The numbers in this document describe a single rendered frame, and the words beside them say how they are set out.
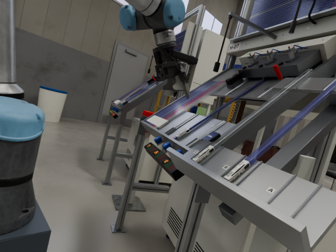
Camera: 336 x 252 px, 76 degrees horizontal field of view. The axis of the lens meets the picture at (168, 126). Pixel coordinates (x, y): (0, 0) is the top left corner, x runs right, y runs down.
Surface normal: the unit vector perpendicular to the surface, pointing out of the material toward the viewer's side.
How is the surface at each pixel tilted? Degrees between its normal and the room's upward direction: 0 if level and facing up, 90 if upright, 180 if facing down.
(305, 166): 90
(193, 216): 90
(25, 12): 90
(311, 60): 90
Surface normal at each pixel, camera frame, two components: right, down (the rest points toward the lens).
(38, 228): 0.26, -0.96
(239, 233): -0.90, -0.20
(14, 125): 0.65, 0.18
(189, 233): 0.36, 0.18
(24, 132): 0.85, 0.22
